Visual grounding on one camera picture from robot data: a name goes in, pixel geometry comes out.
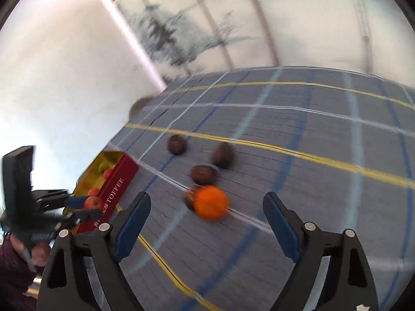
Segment dark brown passion fruit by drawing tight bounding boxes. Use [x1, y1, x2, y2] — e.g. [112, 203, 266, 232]
[183, 187, 198, 211]
[211, 143, 236, 169]
[167, 134, 187, 155]
[190, 165, 218, 186]

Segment orange mandarin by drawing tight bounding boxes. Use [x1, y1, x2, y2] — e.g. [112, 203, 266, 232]
[87, 187, 100, 196]
[193, 185, 229, 221]

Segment red tomato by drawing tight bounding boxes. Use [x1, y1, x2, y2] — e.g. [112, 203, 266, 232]
[103, 168, 113, 180]
[84, 195, 103, 211]

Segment green tomato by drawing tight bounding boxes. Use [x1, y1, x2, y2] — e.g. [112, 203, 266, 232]
[98, 161, 111, 173]

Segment person's left hand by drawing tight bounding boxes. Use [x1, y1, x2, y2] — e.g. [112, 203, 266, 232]
[9, 234, 51, 267]

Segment gold toffee tin tray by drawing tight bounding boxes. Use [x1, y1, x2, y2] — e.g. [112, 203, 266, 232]
[72, 150, 139, 234]

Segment round stone millstone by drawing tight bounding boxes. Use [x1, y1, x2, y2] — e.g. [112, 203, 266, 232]
[129, 96, 153, 120]

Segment blue plaid tablecloth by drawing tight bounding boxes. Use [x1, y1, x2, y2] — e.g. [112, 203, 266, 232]
[108, 67, 414, 310]

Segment painted folding screen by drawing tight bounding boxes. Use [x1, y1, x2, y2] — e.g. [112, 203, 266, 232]
[115, 0, 414, 86]

